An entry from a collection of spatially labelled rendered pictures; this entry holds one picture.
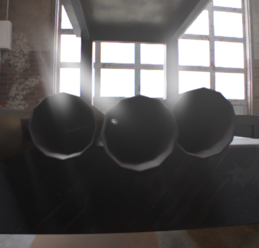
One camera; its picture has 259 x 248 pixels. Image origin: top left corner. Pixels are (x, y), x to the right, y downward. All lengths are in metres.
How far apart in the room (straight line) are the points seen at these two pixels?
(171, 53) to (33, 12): 2.88
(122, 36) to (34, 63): 2.35
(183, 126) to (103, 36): 1.34
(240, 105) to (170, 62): 2.78
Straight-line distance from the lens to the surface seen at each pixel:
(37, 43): 3.70
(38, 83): 3.53
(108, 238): 0.36
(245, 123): 0.49
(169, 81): 1.41
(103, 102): 3.38
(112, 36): 1.47
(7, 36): 3.79
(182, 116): 0.16
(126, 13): 1.29
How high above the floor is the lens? 0.23
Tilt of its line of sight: 1 degrees up
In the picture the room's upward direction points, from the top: straight up
